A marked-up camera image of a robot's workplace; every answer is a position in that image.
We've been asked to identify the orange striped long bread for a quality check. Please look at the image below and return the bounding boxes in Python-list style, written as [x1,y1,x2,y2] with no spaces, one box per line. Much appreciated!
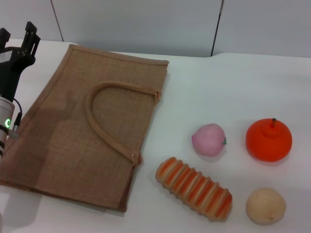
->
[155,156,233,222]

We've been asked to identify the pink peach toy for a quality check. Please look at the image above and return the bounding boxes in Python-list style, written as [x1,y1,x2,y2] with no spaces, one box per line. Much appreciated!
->
[191,123,228,157]

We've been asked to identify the dark left arm cable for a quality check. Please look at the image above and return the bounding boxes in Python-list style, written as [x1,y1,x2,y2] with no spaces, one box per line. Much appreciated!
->
[4,98,24,139]

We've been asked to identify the orange tangerine toy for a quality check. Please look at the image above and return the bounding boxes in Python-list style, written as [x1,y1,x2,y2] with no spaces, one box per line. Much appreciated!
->
[245,117,293,163]

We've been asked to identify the brown jute tote bag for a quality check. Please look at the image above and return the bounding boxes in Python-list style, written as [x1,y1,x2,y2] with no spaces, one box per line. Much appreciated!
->
[0,44,170,214]

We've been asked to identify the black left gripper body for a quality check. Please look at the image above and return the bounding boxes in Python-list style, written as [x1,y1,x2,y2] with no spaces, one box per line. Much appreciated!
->
[0,47,37,100]

